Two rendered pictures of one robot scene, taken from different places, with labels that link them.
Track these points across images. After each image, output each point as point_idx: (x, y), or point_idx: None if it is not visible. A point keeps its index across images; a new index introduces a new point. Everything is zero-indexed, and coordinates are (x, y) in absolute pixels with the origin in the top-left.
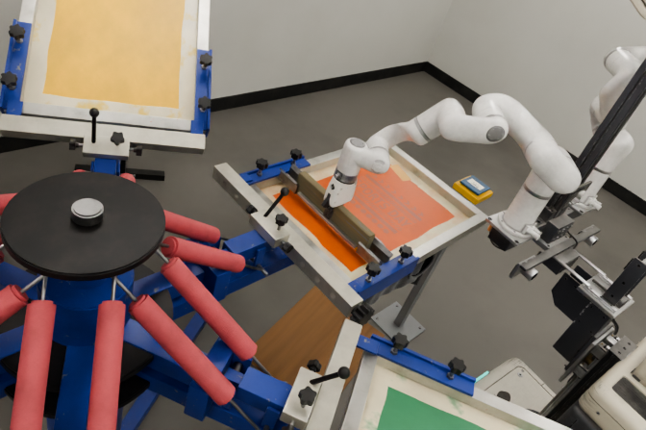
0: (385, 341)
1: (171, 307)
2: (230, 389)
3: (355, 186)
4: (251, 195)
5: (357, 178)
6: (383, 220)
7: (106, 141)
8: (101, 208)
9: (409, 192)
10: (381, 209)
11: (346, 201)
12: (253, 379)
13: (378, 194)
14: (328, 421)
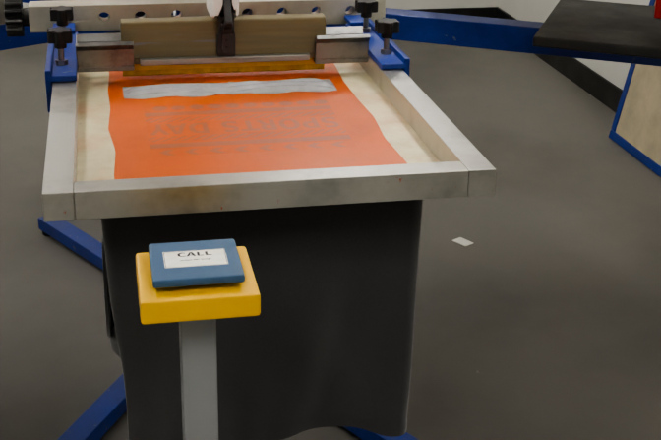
0: None
1: None
2: None
3: None
4: None
5: None
6: (189, 113)
7: None
8: None
9: (249, 163)
10: (222, 120)
11: (209, 10)
12: None
13: (270, 130)
14: None
